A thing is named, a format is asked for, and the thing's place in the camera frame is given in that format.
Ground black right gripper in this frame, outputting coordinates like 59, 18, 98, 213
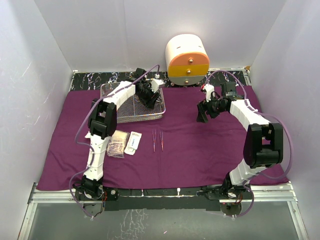
196, 93, 226, 123

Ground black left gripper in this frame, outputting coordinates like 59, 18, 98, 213
136, 85, 160, 111

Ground metal mesh instrument tray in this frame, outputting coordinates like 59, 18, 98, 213
100, 81, 166, 124

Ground curved tip steel tweezers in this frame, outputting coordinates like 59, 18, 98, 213
159, 129, 164, 151

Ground straight steel tweezers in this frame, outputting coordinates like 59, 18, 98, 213
152, 129, 157, 152

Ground small white blue packet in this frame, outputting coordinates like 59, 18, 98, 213
127, 131, 142, 150

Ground purple cloth drape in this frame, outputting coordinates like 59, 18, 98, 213
35, 85, 288, 191

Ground small white green packet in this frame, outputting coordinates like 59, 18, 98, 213
124, 145, 137, 156

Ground white gauze pack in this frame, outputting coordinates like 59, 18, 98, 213
106, 130, 130, 159

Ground white gauze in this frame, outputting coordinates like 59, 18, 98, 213
85, 132, 91, 139

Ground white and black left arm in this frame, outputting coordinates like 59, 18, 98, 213
69, 68, 164, 200

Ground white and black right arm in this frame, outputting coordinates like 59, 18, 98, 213
196, 82, 284, 199

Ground round three-drawer mini cabinet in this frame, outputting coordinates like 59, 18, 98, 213
165, 34, 210, 86

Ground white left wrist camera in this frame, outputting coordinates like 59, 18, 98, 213
150, 73, 165, 93

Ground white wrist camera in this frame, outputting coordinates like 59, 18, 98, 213
150, 73, 165, 93
200, 83, 215, 102

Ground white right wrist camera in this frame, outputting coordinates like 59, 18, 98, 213
200, 83, 215, 102

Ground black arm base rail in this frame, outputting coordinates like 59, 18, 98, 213
75, 185, 252, 215

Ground aluminium frame rail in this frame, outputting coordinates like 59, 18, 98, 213
18, 182, 308, 240

